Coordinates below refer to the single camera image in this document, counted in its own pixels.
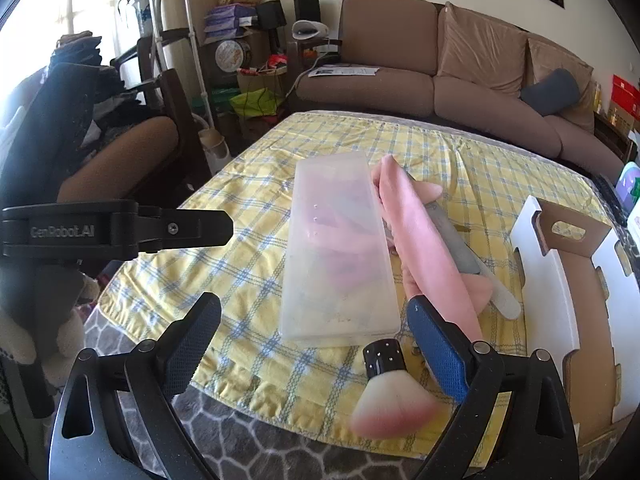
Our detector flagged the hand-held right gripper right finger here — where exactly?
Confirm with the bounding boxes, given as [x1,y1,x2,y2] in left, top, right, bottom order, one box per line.
[405,294,581,480]

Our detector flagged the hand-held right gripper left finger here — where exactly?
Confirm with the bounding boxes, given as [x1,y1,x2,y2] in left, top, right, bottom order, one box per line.
[49,291,222,480]

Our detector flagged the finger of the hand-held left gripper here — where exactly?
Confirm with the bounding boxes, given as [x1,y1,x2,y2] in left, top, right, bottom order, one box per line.
[137,205,235,253]

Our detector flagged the black handled pink makeup brush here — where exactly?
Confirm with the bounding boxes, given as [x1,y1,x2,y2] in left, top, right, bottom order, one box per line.
[350,338,446,438]

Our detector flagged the white cardboard box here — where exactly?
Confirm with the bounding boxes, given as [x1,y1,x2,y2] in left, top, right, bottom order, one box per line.
[509,195,640,448]

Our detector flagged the pink satin ribbon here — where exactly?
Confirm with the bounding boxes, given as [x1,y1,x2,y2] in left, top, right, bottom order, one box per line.
[371,155,496,346]

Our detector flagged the yellow plaid cloth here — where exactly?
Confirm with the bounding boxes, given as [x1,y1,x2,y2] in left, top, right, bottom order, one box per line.
[97,111,616,453]

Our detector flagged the white pot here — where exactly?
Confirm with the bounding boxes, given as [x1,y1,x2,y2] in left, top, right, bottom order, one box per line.
[200,127,233,171]

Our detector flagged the white nail file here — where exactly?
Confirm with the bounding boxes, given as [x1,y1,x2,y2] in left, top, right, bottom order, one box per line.
[470,255,522,320]

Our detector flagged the dark wooden armchair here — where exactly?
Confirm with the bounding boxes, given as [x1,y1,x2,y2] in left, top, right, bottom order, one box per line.
[57,35,211,203]

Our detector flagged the grey nail file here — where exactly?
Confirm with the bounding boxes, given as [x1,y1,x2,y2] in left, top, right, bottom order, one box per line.
[400,170,481,276]

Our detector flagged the translucent plastic case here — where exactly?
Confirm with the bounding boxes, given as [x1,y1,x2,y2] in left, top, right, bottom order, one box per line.
[280,154,402,346]

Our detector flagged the pile of dark clothes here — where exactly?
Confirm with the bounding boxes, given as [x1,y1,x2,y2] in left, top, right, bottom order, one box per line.
[50,32,146,133]

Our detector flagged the green bag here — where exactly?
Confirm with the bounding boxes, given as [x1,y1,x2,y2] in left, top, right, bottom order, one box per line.
[230,87,281,118]

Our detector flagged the white coat stand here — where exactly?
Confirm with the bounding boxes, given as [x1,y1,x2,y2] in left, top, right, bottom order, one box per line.
[150,0,217,128]

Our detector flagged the round printed tin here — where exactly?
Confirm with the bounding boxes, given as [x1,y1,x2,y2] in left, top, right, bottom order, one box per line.
[215,40,252,72]

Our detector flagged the wooden shelf unit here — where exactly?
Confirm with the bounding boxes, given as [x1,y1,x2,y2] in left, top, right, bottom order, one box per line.
[200,25,296,128]

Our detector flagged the stack of purple packets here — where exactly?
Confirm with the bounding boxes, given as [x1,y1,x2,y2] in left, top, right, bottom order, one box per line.
[205,4,251,38]

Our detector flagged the brown sofa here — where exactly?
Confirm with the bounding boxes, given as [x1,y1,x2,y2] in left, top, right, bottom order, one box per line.
[292,0,626,171]

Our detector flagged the printed papers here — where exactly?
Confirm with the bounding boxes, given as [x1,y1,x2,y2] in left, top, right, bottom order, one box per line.
[307,65,381,79]

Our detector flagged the potted green plant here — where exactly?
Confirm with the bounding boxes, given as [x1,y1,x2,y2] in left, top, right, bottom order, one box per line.
[95,0,162,37]

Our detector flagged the black speaker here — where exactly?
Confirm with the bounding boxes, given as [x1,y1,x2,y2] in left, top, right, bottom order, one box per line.
[294,0,321,23]
[257,0,287,28]

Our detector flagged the white rounded appliance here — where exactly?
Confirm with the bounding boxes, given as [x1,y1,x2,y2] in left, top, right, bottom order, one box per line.
[291,20,331,42]

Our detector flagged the black remote control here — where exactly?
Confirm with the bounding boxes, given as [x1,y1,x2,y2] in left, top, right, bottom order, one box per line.
[596,175,626,218]

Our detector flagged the purple plastic container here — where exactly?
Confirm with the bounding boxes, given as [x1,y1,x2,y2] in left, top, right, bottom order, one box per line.
[617,162,640,211]

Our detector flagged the grey pillow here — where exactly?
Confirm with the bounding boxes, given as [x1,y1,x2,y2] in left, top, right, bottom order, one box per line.
[520,69,581,117]

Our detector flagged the tan sofa cushion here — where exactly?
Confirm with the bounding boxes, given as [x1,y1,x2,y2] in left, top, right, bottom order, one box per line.
[437,2,531,96]
[525,37,596,131]

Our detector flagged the red box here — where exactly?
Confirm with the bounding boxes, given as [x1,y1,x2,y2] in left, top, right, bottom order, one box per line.
[611,74,640,121]

